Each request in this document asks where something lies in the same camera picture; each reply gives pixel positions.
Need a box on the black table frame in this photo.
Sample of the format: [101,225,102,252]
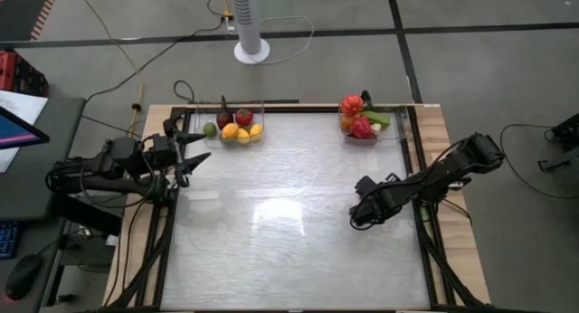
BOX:
[101,102,497,313]

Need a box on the black looped cable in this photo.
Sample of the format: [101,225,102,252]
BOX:
[173,79,196,104]

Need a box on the red lumpy vegetable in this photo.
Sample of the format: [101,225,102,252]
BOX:
[349,116,374,140]

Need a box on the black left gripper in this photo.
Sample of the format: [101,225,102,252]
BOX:
[161,117,213,188]

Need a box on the orange-red tomato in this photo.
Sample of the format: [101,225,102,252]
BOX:
[339,94,365,118]

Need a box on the black computer mouse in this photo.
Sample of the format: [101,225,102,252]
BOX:
[4,252,45,301]

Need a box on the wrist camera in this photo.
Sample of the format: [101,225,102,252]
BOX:
[355,175,377,196]
[152,132,173,164]

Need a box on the white paper sheet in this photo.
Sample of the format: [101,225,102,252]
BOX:
[0,89,50,175]

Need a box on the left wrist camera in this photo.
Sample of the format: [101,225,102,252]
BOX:
[152,132,173,164]

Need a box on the grey desk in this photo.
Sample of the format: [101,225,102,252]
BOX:
[0,95,88,222]

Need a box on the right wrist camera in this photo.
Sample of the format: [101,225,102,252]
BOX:
[355,175,377,196]

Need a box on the black keyboard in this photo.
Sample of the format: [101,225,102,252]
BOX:
[0,220,22,261]

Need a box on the clear plastic basket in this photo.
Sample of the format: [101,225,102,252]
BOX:
[195,100,267,147]
[337,103,402,146]

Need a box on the red fruit green top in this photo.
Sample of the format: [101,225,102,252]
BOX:
[234,108,254,128]

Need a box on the white tower fan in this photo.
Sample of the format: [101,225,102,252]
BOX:
[227,0,271,65]

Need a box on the red crate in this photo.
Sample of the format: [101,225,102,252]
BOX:
[0,49,50,98]

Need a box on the yellow cable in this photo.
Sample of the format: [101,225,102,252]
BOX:
[73,0,145,138]

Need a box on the dark striped-edge floor mat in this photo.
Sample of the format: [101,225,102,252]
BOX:
[0,0,61,42]

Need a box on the black floor device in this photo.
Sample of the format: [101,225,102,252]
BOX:
[536,112,579,174]

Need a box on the green cucumber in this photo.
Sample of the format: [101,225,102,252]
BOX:
[361,110,393,128]

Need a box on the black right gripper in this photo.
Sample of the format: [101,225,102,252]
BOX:
[348,174,403,230]

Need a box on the long black floor cable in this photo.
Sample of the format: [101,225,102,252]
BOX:
[84,0,228,104]

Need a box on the computer monitor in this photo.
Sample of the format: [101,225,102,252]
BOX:
[0,105,52,151]

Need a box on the thin black floor cable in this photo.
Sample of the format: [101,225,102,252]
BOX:
[497,122,579,212]

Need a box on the dark red fruit with stem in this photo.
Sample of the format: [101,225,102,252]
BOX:
[215,95,234,131]

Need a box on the white floor cable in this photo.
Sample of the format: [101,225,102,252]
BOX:
[225,15,316,66]

